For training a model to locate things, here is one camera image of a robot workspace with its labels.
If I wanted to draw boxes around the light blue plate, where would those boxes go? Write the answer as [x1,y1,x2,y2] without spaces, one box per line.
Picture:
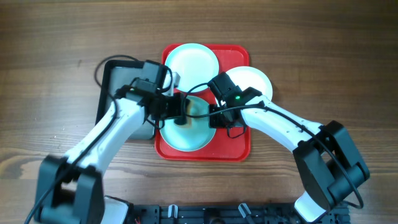
[159,95,218,152]
[165,43,220,92]

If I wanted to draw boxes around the red plastic tray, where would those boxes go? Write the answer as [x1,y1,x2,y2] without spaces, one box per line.
[154,44,251,162]

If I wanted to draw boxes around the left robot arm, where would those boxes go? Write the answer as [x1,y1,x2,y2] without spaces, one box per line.
[25,84,186,224]

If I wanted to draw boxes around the black water tray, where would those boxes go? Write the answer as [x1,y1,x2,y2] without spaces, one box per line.
[95,60,155,140]

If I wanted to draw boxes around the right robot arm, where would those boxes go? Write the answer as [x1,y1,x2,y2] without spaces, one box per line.
[207,70,370,223]

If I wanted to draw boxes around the white round plate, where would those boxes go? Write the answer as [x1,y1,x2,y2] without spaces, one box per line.
[226,66,274,106]

